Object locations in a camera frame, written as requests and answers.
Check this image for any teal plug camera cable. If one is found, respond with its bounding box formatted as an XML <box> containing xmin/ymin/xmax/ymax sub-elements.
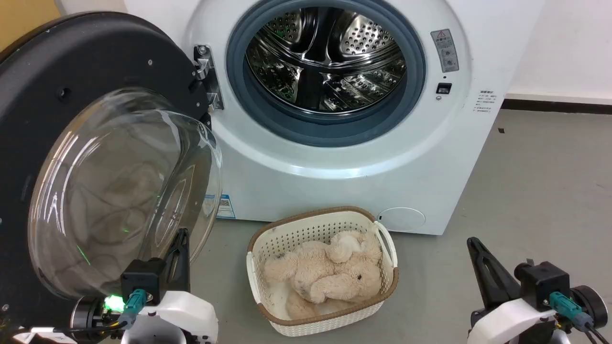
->
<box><xmin>14</xmin><ymin>289</ymin><xmax>147</xmax><ymax>335</ymax></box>
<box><xmin>548</xmin><ymin>291</ymin><xmax>612</xmax><ymax>344</ymax></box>

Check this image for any cream laundry basket brown rim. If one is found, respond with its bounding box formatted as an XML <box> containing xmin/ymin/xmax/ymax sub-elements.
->
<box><xmin>246</xmin><ymin>206</ymin><xmax>400</xmax><ymax>337</ymax></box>

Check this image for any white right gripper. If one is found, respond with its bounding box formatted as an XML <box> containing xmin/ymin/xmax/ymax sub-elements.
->
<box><xmin>467</xmin><ymin>236</ymin><xmax>559</xmax><ymax>344</ymax></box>

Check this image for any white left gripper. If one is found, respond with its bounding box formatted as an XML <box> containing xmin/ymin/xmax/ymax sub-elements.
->
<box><xmin>120</xmin><ymin>228</ymin><xmax>219</xmax><ymax>344</ymax></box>

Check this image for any grey warning sticker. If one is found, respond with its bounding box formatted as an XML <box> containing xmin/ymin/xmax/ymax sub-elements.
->
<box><xmin>430</xmin><ymin>29</ymin><xmax>460</xmax><ymax>74</ymax></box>

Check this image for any yellow wooden panel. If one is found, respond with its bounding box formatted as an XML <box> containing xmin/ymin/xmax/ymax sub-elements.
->
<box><xmin>0</xmin><ymin>0</ymin><xmax>62</xmax><ymax>51</ymax></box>

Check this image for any metal door hinge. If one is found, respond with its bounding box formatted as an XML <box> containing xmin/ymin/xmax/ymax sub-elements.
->
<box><xmin>193</xmin><ymin>44</ymin><xmax>225</xmax><ymax>111</ymax></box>

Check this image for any white front-load washing machine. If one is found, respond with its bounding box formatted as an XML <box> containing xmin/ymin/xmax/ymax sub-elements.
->
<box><xmin>123</xmin><ymin>0</ymin><xmax>546</xmax><ymax>236</ymax></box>

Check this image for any teal plug left camera cable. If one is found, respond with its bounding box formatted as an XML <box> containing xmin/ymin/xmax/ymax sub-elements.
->
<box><xmin>14</xmin><ymin>289</ymin><xmax>147</xmax><ymax>335</ymax></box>

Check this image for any printed text label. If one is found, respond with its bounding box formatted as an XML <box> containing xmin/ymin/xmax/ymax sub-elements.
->
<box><xmin>476</xmin><ymin>89</ymin><xmax>498</xmax><ymax>118</ymax></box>

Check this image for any black baseboard strip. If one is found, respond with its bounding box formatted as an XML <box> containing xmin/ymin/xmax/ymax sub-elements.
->
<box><xmin>501</xmin><ymin>98</ymin><xmax>612</xmax><ymax>115</ymax></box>

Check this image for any perforated stainless steel drum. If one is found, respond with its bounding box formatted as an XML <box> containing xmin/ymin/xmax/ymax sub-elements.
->
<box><xmin>245</xmin><ymin>7</ymin><xmax>408</xmax><ymax>116</ymax></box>

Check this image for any blue white energy sticker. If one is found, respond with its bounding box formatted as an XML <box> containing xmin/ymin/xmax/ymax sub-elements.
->
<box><xmin>203</xmin><ymin>193</ymin><xmax>236</xmax><ymax>220</ymax></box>

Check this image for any teal plug right camera cable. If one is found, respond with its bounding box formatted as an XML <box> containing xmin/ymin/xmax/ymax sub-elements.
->
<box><xmin>548</xmin><ymin>291</ymin><xmax>612</xmax><ymax>344</ymax></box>

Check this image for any round white filter cover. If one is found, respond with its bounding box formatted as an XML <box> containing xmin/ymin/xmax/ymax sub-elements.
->
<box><xmin>377</xmin><ymin>207</ymin><xmax>426</xmax><ymax>234</ymax></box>

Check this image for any black washer door glass bowl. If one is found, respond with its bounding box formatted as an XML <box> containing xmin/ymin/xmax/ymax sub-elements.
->
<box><xmin>0</xmin><ymin>12</ymin><xmax>224</xmax><ymax>344</ymax></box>

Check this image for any beige plush toy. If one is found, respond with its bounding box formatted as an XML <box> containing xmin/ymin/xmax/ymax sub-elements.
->
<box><xmin>263</xmin><ymin>230</ymin><xmax>383</xmax><ymax>321</ymax></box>

